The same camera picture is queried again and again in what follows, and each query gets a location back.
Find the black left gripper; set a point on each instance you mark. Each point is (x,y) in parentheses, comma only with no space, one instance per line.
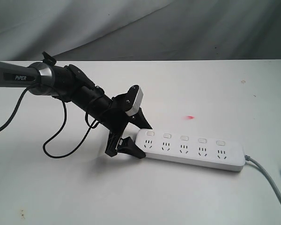
(115,120)

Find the white five-outlet power strip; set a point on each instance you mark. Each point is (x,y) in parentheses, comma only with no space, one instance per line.
(191,150)

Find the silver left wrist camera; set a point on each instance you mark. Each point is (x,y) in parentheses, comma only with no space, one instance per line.
(133,99)

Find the grey wrinkled backdrop cloth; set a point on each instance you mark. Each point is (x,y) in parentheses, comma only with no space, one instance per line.
(140,29)

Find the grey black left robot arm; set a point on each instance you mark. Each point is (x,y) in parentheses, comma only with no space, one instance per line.
(70,84)

